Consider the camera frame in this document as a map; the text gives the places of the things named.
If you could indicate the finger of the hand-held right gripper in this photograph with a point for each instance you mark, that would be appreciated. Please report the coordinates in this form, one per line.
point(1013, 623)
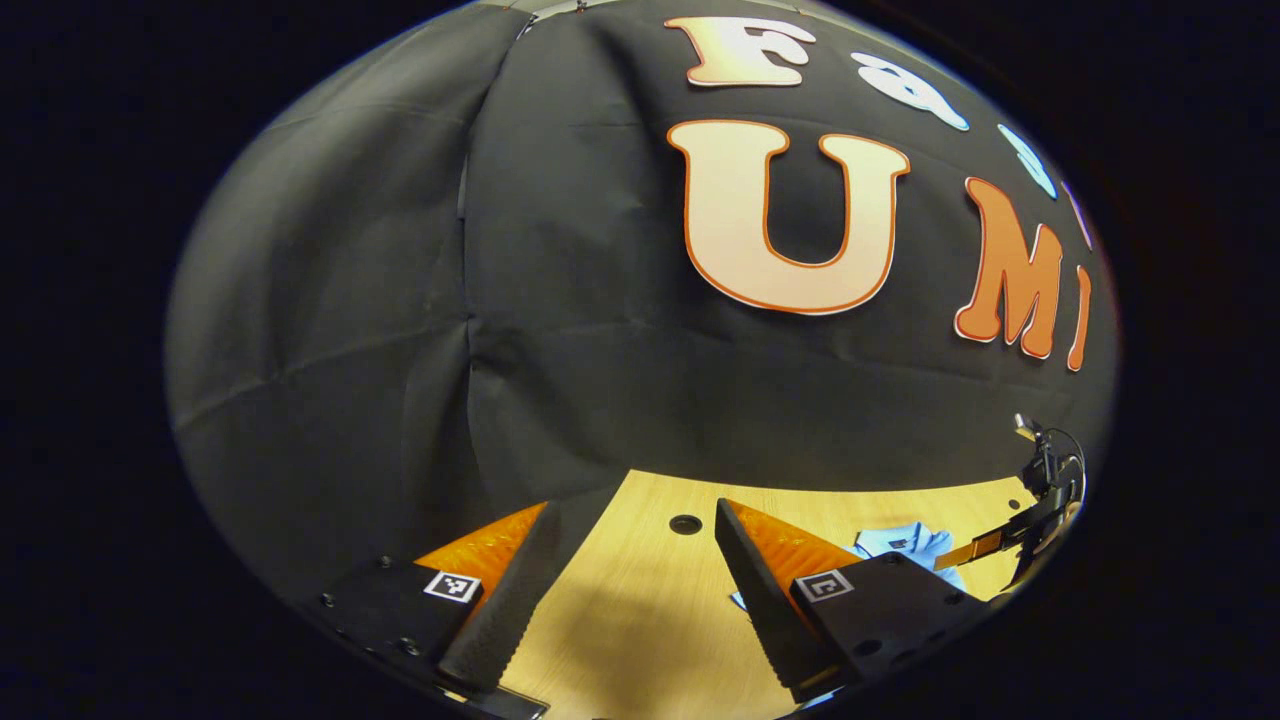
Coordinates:
point(975, 549)

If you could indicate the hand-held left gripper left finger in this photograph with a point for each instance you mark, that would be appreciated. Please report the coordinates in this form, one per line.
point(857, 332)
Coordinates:
point(505, 600)

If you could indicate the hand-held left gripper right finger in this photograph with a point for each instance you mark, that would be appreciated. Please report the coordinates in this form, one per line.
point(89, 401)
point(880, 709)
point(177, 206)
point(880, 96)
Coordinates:
point(760, 600)

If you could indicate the light blue T-shirt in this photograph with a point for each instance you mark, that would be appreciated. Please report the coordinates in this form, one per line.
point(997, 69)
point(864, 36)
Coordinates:
point(900, 545)

